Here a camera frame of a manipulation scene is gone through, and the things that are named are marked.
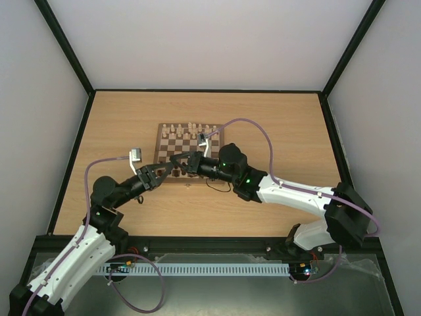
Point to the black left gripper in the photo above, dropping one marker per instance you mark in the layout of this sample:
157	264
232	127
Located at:
152	175

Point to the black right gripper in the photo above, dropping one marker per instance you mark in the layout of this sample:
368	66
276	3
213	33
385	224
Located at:
194	162

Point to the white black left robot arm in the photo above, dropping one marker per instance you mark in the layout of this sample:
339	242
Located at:
98	239

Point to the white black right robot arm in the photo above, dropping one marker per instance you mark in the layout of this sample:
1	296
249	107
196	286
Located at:
343	216

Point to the wooden chess board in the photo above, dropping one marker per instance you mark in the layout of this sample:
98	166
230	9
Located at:
171	145

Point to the white slotted cable duct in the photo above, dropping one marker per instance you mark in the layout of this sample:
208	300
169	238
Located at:
197	269

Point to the black aluminium frame rail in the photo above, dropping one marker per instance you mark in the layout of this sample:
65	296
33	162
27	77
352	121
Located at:
270	248

